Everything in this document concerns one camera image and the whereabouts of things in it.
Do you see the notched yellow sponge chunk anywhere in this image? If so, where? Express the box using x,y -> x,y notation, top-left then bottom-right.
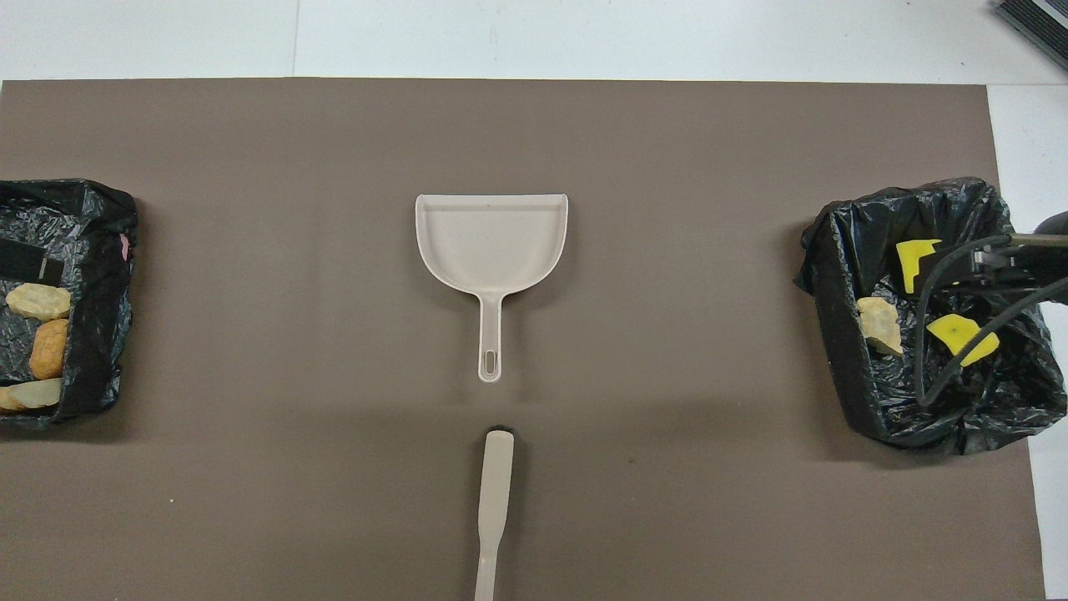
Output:
895,240 -> 944,295

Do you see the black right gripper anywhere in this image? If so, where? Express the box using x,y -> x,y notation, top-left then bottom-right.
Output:
914,210 -> 1068,301

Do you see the pale beige rock-like chunk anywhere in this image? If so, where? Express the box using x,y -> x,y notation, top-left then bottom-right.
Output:
5,282 -> 73,322

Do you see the dark grey ribbed object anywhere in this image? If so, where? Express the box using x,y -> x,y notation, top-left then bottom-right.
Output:
995,0 -> 1068,72

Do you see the brown peanut-shaped toy bread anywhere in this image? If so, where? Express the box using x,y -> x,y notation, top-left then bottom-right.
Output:
28,318 -> 70,381

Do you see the beige brush with black bristles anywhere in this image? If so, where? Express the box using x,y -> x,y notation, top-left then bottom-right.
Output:
473,427 -> 516,601

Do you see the striped toy croissant piece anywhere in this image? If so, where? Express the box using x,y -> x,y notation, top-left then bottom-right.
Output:
857,296 -> 904,357
0,377 -> 63,412

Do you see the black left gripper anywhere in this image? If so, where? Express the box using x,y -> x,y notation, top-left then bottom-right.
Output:
0,237 -> 63,285

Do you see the beige plastic dustpan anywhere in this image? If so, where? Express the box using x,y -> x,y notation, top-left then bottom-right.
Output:
415,193 -> 570,384

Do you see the black-bagged bin with pink spot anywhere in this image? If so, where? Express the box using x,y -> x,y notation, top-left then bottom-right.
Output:
0,177 -> 139,428

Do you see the brown table mat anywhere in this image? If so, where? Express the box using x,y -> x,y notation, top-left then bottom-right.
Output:
0,78 -> 1048,601

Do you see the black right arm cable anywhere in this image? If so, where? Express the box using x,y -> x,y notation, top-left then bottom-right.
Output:
914,235 -> 1068,407

